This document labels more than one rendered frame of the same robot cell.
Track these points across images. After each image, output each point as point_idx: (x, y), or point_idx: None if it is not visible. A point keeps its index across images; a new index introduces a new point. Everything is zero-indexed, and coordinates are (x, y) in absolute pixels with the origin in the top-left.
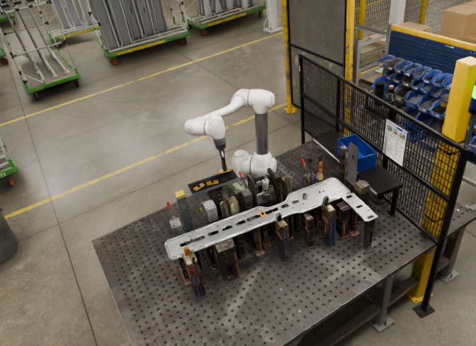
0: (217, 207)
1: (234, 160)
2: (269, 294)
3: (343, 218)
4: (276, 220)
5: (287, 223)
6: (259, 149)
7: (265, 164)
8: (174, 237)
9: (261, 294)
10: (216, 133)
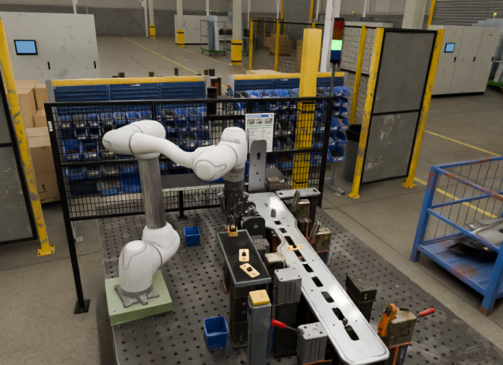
0: None
1: (141, 259)
2: (377, 305)
3: None
4: (319, 232)
5: None
6: (162, 218)
7: (174, 235)
8: None
9: (378, 312)
10: (246, 155)
